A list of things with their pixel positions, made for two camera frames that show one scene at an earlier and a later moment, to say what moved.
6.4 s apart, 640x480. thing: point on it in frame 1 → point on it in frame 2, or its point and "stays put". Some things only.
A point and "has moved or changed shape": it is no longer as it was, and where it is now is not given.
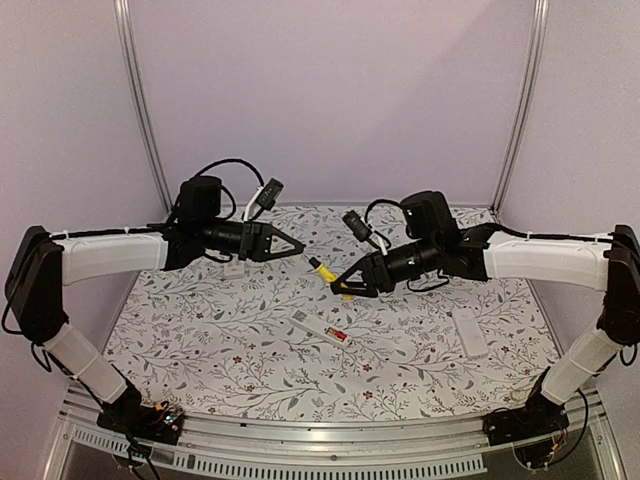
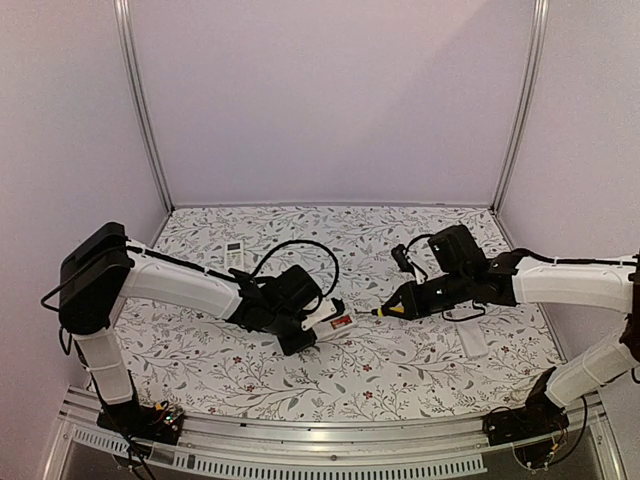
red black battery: x=338 y=334 → x=341 y=321
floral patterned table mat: x=272 y=340 stays put
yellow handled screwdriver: x=325 y=272 → x=378 y=311
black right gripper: x=375 y=275 → x=406 y=294
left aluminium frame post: x=124 y=20 stays put
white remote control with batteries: x=320 y=329 has moved or changed shape
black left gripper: x=257 y=247 → x=290 y=348
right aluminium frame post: x=527 y=100 stays put
